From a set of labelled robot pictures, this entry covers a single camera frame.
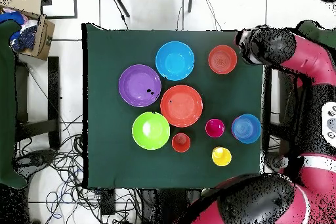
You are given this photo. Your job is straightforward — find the large orange bowl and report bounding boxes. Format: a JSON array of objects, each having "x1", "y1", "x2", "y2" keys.
[{"x1": 159, "y1": 84, "x2": 204, "y2": 128}]

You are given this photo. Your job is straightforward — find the green bowl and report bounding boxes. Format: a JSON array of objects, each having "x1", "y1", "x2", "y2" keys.
[{"x1": 131, "y1": 111, "x2": 171, "y2": 151}]

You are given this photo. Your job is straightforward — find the pink cup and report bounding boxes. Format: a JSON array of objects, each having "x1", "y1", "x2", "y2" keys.
[{"x1": 204, "y1": 118, "x2": 226, "y2": 139}]

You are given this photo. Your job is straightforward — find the small orange bowl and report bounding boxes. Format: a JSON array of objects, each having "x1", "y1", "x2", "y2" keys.
[{"x1": 207, "y1": 45, "x2": 238, "y2": 76}]

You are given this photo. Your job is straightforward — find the small blue bowl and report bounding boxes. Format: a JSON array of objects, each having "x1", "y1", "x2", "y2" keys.
[{"x1": 231, "y1": 114, "x2": 263, "y2": 145}]

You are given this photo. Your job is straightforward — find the orange cup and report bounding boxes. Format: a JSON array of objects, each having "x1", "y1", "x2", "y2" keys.
[{"x1": 171, "y1": 132, "x2": 192, "y2": 153}]

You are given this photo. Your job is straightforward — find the purple bowl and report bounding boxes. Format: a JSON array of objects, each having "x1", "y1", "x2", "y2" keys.
[{"x1": 117, "y1": 64, "x2": 162, "y2": 108}]

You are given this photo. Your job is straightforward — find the large blue bowl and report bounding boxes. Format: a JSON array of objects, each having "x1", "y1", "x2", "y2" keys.
[{"x1": 155, "y1": 40, "x2": 196, "y2": 81}]

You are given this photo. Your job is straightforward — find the yellow cup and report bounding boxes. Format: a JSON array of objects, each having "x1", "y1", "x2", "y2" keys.
[{"x1": 211, "y1": 146, "x2": 232, "y2": 168}]

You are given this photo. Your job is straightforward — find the dark green tablecloth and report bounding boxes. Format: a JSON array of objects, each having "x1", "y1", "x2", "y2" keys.
[{"x1": 81, "y1": 22, "x2": 266, "y2": 191}]

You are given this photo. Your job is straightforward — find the black power strip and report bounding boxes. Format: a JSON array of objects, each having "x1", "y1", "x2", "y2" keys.
[{"x1": 100, "y1": 188, "x2": 117, "y2": 215}]

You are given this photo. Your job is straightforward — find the dark grey stand base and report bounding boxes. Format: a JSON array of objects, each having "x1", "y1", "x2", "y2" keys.
[
  {"x1": 14, "y1": 149, "x2": 57, "y2": 180},
  {"x1": 263, "y1": 152, "x2": 289, "y2": 173}
]

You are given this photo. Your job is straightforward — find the cardboard box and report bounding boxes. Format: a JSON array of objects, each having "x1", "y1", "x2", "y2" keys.
[{"x1": 0, "y1": 0, "x2": 56, "y2": 62}]

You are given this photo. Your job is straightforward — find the green covered side table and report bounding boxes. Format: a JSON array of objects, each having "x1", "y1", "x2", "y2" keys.
[
  {"x1": 296, "y1": 20, "x2": 336, "y2": 49},
  {"x1": 0, "y1": 20, "x2": 27, "y2": 189}
]

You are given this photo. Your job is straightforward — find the tangle of cables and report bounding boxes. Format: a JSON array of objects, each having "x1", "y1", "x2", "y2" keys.
[{"x1": 15, "y1": 113, "x2": 142, "y2": 224}]

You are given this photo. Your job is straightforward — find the black chair frame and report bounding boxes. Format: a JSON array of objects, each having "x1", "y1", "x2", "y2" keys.
[
  {"x1": 262, "y1": 66, "x2": 300, "y2": 154},
  {"x1": 14, "y1": 56, "x2": 61, "y2": 151}
]

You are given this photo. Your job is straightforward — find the white board black frame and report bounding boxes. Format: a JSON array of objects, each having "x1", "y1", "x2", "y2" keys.
[{"x1": 41, "y1": 0, "x2": 78, "y2": 20}]

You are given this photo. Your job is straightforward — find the blue cable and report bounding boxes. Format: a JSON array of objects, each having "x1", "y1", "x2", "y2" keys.
[{"x1": 47, "y1": 192, "x2": 64, "y2": 221}]

